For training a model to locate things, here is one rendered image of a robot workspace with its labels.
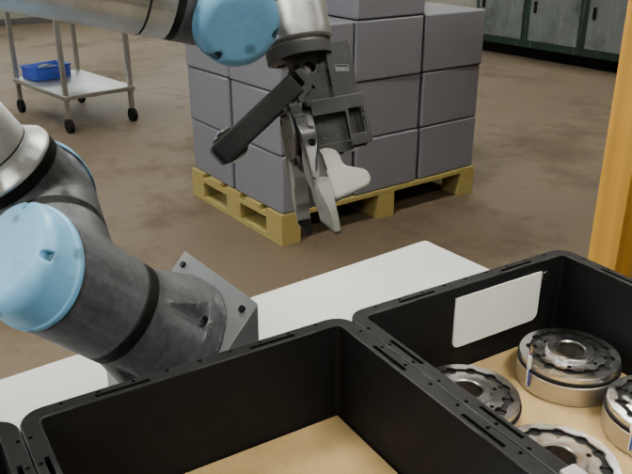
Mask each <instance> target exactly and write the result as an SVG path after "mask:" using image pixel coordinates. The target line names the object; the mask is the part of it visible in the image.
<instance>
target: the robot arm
mask: <svg viewBox="0 0 632 474"><path fill-rule="evenodd" d="M0 10H3V11H7V12H13V13H18V14H23V15H28V16H34V17H39V18H44V19H50V20H55V21H60V22H65V23H71V24H80V25H85V26H91V27H96V28H101V29H106V30H112V31H118V32H122V33H128V34H133V35H138V36H143V37H149V38H154V39H159V40H170V41H175V42H180V43H185V44H191V45H196V46H197V47H198V48H199V49H200V51H201V52H202V53H203V54H205V55H207V56H208V57H210V58H211V59H213V60H214V61H215V62H217V63H220V64H222V65H225V66H230V67H241V66H245V65H249V64H251V63H253V62H255V61H257V60H259V59H260V58H261V57H263V56H264V55H266V60H267V65H268V67H269V68H271V69H289V72H288V75H287V76H286V77H285V78H284V79H283V80H282V81H281V82H279V83H278V84H277V85H276V86H275V87H274V88H273V89H272V90H271V91H270V92H269V93H268V94H267V95H266V96H265V97H263V98H262V99H261V100H260V101H259V102H258V103H257V104H256V105H255V106H254V107H253V108H252V109H251V110H250V111H249V112H247V113H246V114H245V115H244V116H243V117H242V118H241V119H240V120H239V121H238V122H237V123H236V124H235V125H234V126H232V127H231V128H230V127H227V128H224V129H222V130H220V131H219V132H218V133H217V134H216V135H215V137H214V139H213V145H212V146H211V148H210V154H211V155H212V156H213V158H214V159H215V160H216V161H217V162H218V163H219V164H220V165H222V166H224V165H227V164H229V163H234V162H237V161H239V160H241V159H242V158H243V157H244V156H245V155H246V153H247V150H248V145H249V144H250V143H251V142H252V141H253V140H254V139H255V138H256V137H257V136H258V135H260V134H261V133H262V132H263V131H264V130H265V129H266V128H267V127H268V126H269V125H270V124H271V123H272V122H273V121H274V120H275V119H277V118H278V117H281V119H280V130H281V136H282V142H283V147H284V150H285V158H286V165H287V170H288V177H289V183H290V187H291V191H292V202H293V207H294V210H295V215H296V220H297V223H298V224H299V226H300V227H301V228H302V229H303V230H304V232H305V233H306V234H307V235H310V234H312V229H311V218H310V212H309V208H311V207H313V206H315V205H316V207H317V210H318V214H319V217H320V221H321V222H322V223H324V224H325V225H326V226H327V227H328V228H329V229H331V230H332V231H333V232H334V233H335V234H339V233H341V229H340V220H339V215H338V210H337V206H336V202H338V201H340V200H342V199H344V198H347V197H349V196H350V195H352V194H353V193H355V192H357V191H359V190H361V189H363V188H365V187H367V186H368V185H369V184H370V182H371V176H370V174H369V172H368V171H367V170H366V169H363V168H359V167H353V166H347V165H345V164H344V163H343V162H342V160H341V159H340V155H342V154H343V153H344V152H349V151H354V150H358V149H360V148H362V147H364V146H366V145H367V144H368V142H372V136H371V126H370V122H369V117H368V112H367V107H366V103H365V97H364V92H359V93H358V88H357V82H356V74H355V69H354V64H353V59H352V55H351V49H350V44H349V40H348V39H346V40H339V41H333V42H331V40H330V38H331V36H332V32H331V27H330V22H329V18H328V13H327V7H326V2H325V0H0ZM305 67H308V68H309V69H310V71H311V72H307V71H306V70H305ZM361 106H362V107H361ZM362 113H363V114H364V115H362ZM364 121H365V123H366V129H367V132H366V129H365V124H364ZM0 320H1V321H2V322H3V323H5V324H7V325H8V326H10V327H12V328H15V329H17V330H20V331H23V332H28V333H31V334H33V335H35V336H37V337H40V338H42V339H44V340H48V341H50V342H51V343H54V344H56V345H58V346H60V347H63V348H65V349H67V350H69V351H72V352H74V353H76V354H78V355H80V356H83V357H86V358H88V359H90V360H92V361H95V362H97V363H99V364H101V365H102V366H103V367H104V368H105V369H106V370H107V371H108V372H109V373H110V374H111V375H112V376H113V377H114V378H115V379H116V380H117V381H118V382H119V383H122V382H125V381H128V380H132V379H135V378H137V377H141V376H144V375H147V374H150V373H154V372H157V371H161V370H165V369H168V368H171V367H174V366H178V365H181V364H183V363H187V362H190V361H193V360H196V359H200V358H203V357H205V356H211V355H214V354H217V353H218V352H219V350H220V347H221V345H222V341H223V338H224V335H225V330H226V321H227V313H226V307H225V303H224V300H223V297H222V295H221V294H220V292H219V291H218V289H216V288H215V287H214V286H213V285H211V284H209V283H208V282H206V281H205V280H203V279H201V278H199V277H197V276H192V275H187V274H182V273H176V272H170V271H165V270H159V269H154V268H152V267H150V266H148V265H147V264H145V263H144V262H142V261H140V260H138V259H136V258H135V257H133V256H131V255H130V254H128V253H126V252H125V251H123V250H121V249H120V248H118V247H117V246H115V245H114V244H113V242H112V241H111V237H110V234H109V231H108V229H107V226H106V223H105V220H104V217H103V212H102V208H101V205H100V202H99V200H98V197H97V190H96V185H95V182H94V180H93V177H92V175H91V173H90V171H89V169H88V167H87V165H86V164H85V163H84V162H83V160H82V159H81V158H80V157H79V155H78V154H77V153H76V152H75V151H73V150H72V149H71V148H69V147H68V146H66V145H64V144H62V143H60V142H58V141H55V140H53V138H52V137H50V135H49V134H48V133H47V132H46V131H45V130H44V129H43V128H41V127H40V126H37V125H22V124H21V123H20V122H19V121H18V120H17V119H16V118H15V117H13V116H12V114H11V113H10V112H9V111H8V110H7V109H6V107H5V106H4V105H3V104H2V103H1V102H0Z"/></svg>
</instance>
